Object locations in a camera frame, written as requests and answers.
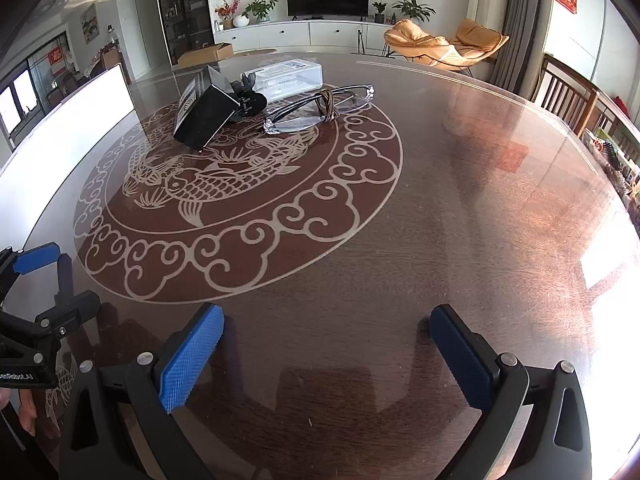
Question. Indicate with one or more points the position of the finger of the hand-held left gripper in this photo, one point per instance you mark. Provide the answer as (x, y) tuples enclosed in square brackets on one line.
[(75, 310), (37, 258)]

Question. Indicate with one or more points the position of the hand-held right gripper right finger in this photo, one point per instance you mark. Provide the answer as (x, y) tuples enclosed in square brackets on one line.
[(457, 352)]

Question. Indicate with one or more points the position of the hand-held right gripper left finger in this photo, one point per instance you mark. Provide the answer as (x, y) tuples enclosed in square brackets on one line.
[(192, 355)]

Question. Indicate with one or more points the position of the white container box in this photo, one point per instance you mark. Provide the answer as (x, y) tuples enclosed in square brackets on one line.
[(65, 125)]

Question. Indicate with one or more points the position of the person's left hand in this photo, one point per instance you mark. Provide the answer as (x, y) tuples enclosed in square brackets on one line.
[(29, 412)]

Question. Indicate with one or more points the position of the dark framed window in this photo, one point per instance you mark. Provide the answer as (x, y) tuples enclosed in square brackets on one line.
[(20, 100)]

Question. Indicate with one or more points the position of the red door poster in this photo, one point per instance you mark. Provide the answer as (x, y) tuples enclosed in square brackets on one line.
[(57, 56)]

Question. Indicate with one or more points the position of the brown dining chair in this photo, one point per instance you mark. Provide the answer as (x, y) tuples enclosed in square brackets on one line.
[(112, 62)]

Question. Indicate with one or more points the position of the black box with white pictograms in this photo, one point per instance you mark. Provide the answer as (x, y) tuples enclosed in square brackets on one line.
[(205, 115)]

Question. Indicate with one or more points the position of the black hair claw clip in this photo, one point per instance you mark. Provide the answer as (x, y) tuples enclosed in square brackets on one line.
[(250, 102)]

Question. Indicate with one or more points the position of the cardboard box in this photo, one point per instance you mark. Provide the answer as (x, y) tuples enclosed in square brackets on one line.
[(205, 55)]

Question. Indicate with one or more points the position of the wooden chair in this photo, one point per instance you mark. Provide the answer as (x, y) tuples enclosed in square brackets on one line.
[(565, 90)]

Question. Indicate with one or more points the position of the dark glass display cabinet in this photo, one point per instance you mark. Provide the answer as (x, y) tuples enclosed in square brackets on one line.
[(182, 10)]

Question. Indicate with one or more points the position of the clear plastic box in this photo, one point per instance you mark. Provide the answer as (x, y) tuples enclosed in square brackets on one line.
[(290, 80)]

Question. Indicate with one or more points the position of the red cushion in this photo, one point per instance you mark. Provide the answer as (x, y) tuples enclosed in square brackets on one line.
[(622, 105)]

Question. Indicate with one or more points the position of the orange lounge chair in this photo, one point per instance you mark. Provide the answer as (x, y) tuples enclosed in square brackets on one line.
[(440, 47)]

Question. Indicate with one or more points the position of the red flower plant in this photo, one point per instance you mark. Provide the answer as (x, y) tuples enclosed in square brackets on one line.
[(227, 12)]

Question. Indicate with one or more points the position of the white round vase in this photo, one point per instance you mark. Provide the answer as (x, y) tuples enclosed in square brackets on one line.
[(240, 21)]

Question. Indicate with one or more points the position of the black tripod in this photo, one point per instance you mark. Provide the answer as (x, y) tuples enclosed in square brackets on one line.
[(360, 41)]

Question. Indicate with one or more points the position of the grey curtain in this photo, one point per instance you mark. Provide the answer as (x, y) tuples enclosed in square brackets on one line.
[(520, 25)]

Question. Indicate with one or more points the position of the green potted plant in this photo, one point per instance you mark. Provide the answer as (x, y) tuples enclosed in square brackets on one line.
[(260, 8)]

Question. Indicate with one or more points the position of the white television cabinet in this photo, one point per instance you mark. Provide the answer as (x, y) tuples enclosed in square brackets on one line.
[(300, 35)]

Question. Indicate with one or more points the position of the large leafy plant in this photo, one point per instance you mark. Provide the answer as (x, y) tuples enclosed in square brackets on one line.
[(412, 7)]

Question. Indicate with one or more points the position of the small potted plant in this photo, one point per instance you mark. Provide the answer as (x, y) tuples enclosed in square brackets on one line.
[(379, 10)]

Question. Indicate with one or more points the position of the wall painting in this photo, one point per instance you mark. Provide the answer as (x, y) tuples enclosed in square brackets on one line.
[(88, 22)]

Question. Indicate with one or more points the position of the clear frame glasses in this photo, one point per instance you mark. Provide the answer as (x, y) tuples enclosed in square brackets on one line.
[(272, 126)]

